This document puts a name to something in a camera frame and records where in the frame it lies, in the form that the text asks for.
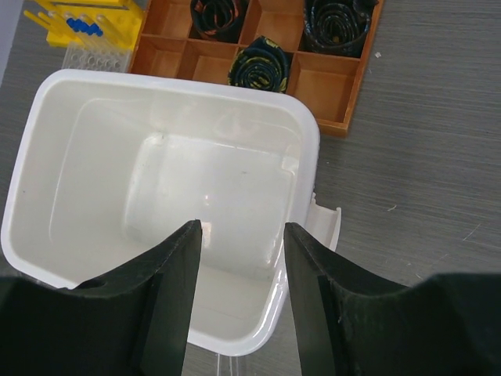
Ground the wooden compartment tray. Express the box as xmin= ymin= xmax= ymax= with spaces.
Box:
xmin=129 ymin=0 xmax=383 ymax=136

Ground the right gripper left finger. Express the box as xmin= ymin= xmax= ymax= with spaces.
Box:
xmin=74 ymin=219 xmax=203 ymax=376

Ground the yellow test tube rack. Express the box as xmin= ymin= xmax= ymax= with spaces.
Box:
xmin=23 ymin=0 xmax=145 ymax=50

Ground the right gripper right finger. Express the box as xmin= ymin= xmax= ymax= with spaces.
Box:
xmin=283 ymin=222 xmax=404 ymax=375

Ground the clear test tube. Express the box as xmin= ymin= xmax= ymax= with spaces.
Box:
xmin=96 ymin=14 xmax=128 ymax=47

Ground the rolled tie orange pattern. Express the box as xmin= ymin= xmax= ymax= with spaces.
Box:
xmin=190 ymin=0 xmax=248 ymax=43

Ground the rolled tie blue pattern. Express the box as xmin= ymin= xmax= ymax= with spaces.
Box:
xmin=303 ymin=0 xmax=378 ymax=58

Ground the white plastic tub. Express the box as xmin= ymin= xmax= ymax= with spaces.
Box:
xmin=1 ymin=69 xmax=341 ymax=356

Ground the clear well plate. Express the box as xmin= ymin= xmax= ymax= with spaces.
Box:
xmin=62 ymin=42 xmax=132 ymax=73

